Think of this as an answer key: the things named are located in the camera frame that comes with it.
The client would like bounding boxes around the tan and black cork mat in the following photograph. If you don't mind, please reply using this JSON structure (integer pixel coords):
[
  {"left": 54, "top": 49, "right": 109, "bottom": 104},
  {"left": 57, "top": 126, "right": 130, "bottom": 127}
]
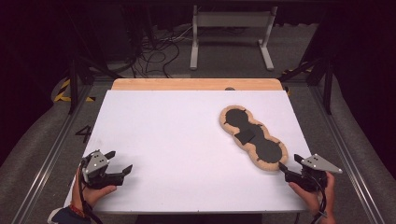
[{"left": 219, "top": 105, "right": 290, "bottom": 172}]

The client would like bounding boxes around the white board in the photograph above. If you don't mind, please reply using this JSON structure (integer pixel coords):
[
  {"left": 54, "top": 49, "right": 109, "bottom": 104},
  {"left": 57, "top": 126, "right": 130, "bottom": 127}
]
[{"left": 63, "top": 89, "right": 312, "bottom": 215}]

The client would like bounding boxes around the bundle of floor cables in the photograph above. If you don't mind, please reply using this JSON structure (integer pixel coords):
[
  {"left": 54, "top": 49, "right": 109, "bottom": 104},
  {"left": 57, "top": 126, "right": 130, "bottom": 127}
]
[{"left": 124, "top": 26, "right": 200, "bottom": 78}]

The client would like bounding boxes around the hand-held gripper cable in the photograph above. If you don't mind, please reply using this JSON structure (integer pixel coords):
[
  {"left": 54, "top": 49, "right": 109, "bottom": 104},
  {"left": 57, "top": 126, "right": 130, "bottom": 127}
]
[
  {"left": 78, "top": 161, "right": 104, "bottom": 224},
  {"left": 309, "top": 178, "right": 329, "bottom": 224}
]

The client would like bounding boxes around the white metal stand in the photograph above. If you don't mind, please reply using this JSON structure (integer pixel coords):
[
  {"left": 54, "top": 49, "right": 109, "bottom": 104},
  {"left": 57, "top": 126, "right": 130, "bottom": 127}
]
[{"left": 190, "top": 5, "right": 278, "bottom": 72}]

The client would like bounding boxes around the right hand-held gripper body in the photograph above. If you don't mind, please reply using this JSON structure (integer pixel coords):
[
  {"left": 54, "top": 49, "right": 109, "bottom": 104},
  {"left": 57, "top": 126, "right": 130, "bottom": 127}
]
[{"left": 284, "top": 153, "right": 344, "bottom": 193}]

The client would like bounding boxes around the yellow and black floor tape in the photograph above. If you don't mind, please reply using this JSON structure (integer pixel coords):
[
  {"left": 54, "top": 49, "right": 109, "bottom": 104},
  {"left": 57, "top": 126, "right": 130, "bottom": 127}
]
[{"left": 53, "top": 77, "right": 97, "bottom": 103}]

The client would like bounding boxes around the left hand-held gripper cable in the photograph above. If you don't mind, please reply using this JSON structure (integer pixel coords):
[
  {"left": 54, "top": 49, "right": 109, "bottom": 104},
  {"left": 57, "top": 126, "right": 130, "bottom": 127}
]
[{"left": 78, "top": 161, "right": 104, "bottom": 224}]

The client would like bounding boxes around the black metal stand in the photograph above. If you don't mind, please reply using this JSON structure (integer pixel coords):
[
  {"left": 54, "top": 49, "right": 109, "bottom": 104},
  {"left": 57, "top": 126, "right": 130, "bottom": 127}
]
[
  {"left": 66, "top": 55, "right": 122, "bottom": 115},
  {"left": 278, "top": 57, "right": 335, "bottom": 116}
]

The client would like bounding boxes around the person's right hand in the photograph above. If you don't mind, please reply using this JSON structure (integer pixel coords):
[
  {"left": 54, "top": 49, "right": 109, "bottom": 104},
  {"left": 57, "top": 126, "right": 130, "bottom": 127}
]
[{"left": 288, "top": 172, "right": 336, "bottom": 217}]

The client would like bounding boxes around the red bracelet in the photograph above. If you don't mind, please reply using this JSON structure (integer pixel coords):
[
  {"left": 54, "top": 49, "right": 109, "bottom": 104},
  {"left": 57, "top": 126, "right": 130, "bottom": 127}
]
[{"left": 68, "top": 203, "right": 86, "bottom": 218}]

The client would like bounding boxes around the aluminium rail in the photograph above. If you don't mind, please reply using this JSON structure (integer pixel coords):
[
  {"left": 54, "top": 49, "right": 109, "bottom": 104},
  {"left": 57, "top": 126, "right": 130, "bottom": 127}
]
[
  {"left": 309, "top": 84, "right": 387, "bottom": 224},
  {"left": 10, "top": 81, "right": 97, "bottom": 224}
]

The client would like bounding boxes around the person's left hand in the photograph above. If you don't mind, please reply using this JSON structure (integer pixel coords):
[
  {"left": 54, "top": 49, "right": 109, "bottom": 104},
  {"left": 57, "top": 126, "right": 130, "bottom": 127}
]
[{"left": 71, "top": 167, "right": 119, "bottom": 209}]

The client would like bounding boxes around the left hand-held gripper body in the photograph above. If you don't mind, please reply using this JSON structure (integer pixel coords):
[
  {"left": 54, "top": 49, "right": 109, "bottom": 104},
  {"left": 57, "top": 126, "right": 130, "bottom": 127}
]
[{"left": 80, "top": 149, "right": 125, "bottom": 190}]

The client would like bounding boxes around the right hand-held gripper cable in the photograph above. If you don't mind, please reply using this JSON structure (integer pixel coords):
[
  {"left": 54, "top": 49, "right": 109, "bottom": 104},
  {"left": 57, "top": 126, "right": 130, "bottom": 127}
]
[{"left": 309, "top": 178, "right": 329, "bottom": 224}]

